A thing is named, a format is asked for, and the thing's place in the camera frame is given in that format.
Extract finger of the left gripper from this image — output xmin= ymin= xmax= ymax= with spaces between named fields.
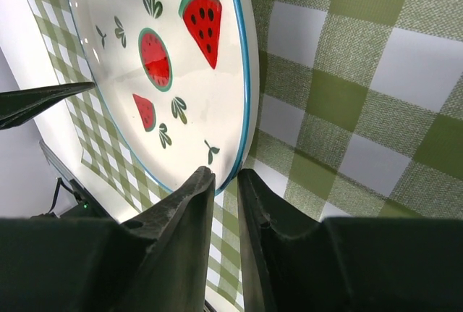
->
xmin=1 ymin=82 xmax=95 ymax=130

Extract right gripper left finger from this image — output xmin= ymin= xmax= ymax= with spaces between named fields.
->
xmin=1 ymin=166 xmax=216 ymax=311

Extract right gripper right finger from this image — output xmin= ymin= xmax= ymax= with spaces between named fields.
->
xmin=237 ymin=169 xmax=462 ymax=311

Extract white plate with strawberries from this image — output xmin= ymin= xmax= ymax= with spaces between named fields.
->
xmin=68 ymin=0 xmax=259 ymax=193

